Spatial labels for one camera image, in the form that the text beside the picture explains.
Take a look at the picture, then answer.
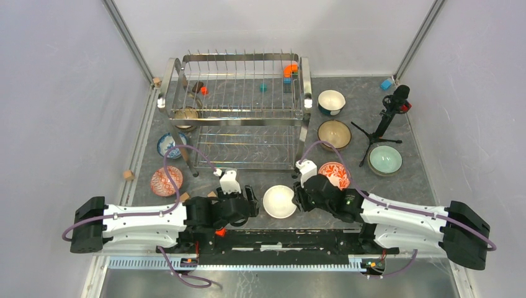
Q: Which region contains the white bowl orange rim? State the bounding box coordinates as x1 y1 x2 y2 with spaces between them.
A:
318 162 350 189

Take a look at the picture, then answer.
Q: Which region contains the red patterned bowl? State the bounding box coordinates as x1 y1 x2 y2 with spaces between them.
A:
150 166 184 197

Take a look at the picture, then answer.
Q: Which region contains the pink speckled bowl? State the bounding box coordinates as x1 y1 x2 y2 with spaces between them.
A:
318 120 352 150

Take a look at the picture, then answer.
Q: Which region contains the pale green bowl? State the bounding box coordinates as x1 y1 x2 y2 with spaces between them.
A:
366 145 403 177

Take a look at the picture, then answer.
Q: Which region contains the blue floral bowl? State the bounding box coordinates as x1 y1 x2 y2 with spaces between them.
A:
156 133 182 160

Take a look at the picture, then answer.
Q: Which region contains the black patterned bowl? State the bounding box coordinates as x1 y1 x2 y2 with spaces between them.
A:
174 107 200 132

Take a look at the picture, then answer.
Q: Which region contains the teal and white bowl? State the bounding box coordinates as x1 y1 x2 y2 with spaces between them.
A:
318 90 346 116

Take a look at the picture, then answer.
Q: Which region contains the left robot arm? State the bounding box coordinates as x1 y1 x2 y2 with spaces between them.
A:
63 185 259 254

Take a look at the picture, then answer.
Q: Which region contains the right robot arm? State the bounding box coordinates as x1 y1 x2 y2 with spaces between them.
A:
293 174 491 271

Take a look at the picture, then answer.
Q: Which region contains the metal dish rack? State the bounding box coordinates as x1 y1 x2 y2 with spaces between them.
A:
157 52 313 175

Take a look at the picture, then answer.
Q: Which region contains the red cube on base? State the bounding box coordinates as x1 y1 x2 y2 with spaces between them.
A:
215 228 226 237

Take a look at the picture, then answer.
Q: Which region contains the tan wooden block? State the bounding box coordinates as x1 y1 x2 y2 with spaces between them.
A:
179 192 190 203

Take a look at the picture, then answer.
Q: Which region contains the light wooden cube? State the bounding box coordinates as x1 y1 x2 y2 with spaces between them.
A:
122 169 135 181

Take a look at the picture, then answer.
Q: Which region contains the black microphone on tripod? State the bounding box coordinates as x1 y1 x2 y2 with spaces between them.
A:
351 84 412 167

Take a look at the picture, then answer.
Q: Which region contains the orange toy piece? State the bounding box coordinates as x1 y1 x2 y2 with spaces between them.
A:
283 63 299 84

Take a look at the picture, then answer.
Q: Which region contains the blue block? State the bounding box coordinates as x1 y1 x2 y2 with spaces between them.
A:
380 78 394 90

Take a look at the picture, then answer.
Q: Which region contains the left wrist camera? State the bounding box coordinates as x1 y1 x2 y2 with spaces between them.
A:
213 168 241 194

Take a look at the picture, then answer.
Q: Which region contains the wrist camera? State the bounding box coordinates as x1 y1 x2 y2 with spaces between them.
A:
213 168 241 194
295 159 318 187

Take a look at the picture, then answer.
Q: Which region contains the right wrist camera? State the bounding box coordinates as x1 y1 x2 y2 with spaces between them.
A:
295 159 318 187

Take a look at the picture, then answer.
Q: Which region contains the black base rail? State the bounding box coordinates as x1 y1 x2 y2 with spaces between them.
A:
164 228 399 265

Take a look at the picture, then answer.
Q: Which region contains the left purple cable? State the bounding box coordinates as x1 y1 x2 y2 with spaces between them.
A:
61 143 223 289

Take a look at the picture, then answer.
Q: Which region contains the purple cable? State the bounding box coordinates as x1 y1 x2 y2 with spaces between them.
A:
299 140 497 279
61 143 223 289

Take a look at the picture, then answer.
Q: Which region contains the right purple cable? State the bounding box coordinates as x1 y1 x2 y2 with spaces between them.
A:
299 140 497 279

